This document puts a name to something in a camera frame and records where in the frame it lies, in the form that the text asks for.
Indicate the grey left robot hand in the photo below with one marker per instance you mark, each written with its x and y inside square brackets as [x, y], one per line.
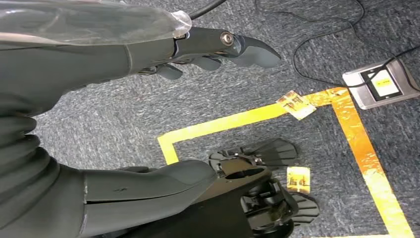
[82, 62]

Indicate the clear plastic film cover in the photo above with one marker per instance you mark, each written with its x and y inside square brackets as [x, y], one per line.
[98, 23]

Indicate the ribbed grey left arm sleeve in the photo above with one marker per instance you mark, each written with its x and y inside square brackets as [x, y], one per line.
[26, 170]

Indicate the short yellow floor tape strip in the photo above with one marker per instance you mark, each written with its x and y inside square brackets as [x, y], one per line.
[170, 152]

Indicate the long yellow floor tape strip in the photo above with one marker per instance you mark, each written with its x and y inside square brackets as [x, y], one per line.
[229, 121]

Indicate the black robot leg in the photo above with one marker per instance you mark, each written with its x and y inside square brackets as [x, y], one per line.
[213, 213]

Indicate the black ribbed robot foot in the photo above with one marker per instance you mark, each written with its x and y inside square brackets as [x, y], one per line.
[288, 207]
[272, 152]

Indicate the worn printed floor label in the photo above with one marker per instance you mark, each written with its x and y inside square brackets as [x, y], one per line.
[296, 105]

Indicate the yellow printed floor label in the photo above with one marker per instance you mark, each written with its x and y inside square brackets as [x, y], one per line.
[298, 180]

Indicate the worn yellow floor tape strip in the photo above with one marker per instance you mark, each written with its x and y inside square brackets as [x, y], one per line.
[364, 154]

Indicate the silver floor socket box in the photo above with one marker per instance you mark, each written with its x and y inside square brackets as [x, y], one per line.
[380, 83]

